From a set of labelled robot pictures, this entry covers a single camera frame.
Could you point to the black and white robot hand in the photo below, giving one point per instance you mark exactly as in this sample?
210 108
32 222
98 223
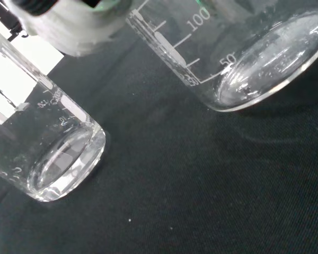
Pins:
74 29

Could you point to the black tripod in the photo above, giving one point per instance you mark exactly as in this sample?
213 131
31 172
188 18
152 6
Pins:
5 18

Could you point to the black bench cloth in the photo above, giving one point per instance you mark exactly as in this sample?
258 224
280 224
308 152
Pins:
190 180

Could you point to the small clear glass beaker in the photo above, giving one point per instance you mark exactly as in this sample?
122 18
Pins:
55 164

